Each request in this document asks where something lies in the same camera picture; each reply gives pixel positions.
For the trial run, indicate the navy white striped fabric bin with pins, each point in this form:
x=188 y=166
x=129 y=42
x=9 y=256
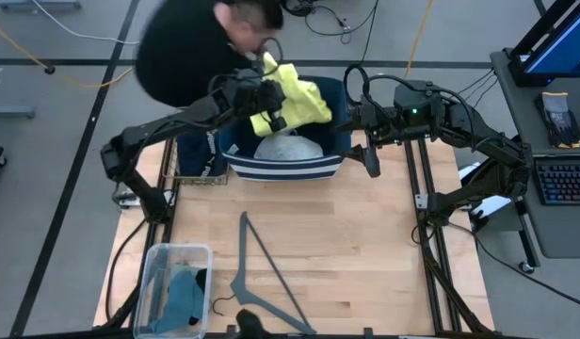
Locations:
x=290 y=169

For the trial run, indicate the grey work glove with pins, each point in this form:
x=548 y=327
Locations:
x=556 y=117

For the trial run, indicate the black metal table frame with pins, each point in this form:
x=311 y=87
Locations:
x=433 y=282

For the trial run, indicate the black backlit keyboard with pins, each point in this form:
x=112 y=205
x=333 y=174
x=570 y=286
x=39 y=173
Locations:
x=565 y=181

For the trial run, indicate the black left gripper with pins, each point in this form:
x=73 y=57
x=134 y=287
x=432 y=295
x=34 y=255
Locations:
x=252 y=94

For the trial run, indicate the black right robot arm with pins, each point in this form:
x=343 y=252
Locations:
x=478 y=136

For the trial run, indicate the grey metal floor foot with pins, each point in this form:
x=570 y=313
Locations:
x=36 y=5
x=12 y=111

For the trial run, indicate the clear plastic bin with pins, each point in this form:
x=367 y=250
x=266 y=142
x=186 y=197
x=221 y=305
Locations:
x=146 y=282

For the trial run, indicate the person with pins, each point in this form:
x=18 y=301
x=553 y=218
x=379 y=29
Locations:
x=186 y=47

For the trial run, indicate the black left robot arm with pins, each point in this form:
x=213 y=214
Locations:
x=177 y=122

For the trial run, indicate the yellow cloth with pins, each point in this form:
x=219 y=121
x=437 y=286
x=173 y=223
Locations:
x=304 y=103

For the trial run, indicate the grey computer desk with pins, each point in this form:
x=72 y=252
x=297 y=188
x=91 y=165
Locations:
x=525 y=94

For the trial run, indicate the grey clothes hanger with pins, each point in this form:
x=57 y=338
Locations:
x=243 y=292

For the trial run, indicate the light teal cloth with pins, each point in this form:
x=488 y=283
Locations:
x=179 y=301

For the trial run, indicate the white paper sheet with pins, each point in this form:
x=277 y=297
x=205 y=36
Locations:
x=494 y=205

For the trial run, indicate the black rounded object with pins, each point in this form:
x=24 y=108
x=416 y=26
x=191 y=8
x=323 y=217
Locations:
x=250 y=325

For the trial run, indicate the black monitor with stand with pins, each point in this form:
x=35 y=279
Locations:
x=558 y=47

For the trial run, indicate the black round floor cap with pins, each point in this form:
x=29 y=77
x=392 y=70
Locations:
x=49 y=69

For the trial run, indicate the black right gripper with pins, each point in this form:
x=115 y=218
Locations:
x=379 y=124

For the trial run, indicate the white cloth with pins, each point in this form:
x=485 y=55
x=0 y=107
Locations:
x=287 y=148

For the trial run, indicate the black work glove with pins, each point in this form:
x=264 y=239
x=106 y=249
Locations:
x=575 y=132

